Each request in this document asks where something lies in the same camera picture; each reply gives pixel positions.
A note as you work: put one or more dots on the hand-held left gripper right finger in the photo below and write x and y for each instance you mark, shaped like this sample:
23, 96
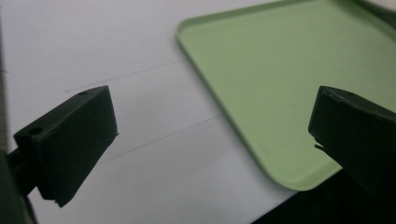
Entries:
358, 137

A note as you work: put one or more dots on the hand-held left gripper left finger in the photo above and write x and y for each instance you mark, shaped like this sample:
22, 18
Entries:
68, 146

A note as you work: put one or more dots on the light green plastic tray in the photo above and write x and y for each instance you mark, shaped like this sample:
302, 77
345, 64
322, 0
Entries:
267, 93

